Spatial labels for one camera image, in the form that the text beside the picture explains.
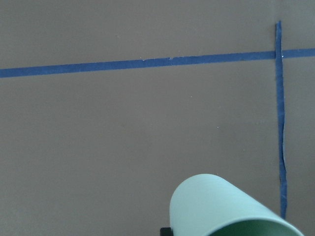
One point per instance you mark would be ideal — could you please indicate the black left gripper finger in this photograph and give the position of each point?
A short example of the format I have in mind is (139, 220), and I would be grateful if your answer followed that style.
(166, 231)

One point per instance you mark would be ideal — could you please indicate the vertical blue tape strip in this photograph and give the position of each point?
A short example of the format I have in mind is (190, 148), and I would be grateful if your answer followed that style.
(281, 117)

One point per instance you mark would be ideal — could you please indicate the light green plastic cup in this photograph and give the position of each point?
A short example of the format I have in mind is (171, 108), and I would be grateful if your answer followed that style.
(208, 205)

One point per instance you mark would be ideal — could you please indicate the long horizontal blue tape strip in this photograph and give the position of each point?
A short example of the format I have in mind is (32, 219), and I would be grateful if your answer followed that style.
(134, 64)

